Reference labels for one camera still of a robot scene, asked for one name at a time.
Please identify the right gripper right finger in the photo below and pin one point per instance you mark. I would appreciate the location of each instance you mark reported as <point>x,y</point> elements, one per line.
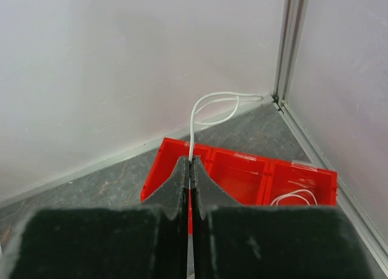
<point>231,240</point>

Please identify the aluminium corner post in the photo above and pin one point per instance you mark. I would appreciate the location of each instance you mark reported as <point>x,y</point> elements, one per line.
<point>294,14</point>

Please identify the red three-compartment bin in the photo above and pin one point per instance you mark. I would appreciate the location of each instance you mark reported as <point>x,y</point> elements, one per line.
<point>251,180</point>

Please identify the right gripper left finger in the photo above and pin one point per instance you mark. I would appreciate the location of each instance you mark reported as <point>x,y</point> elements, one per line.
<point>149,240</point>

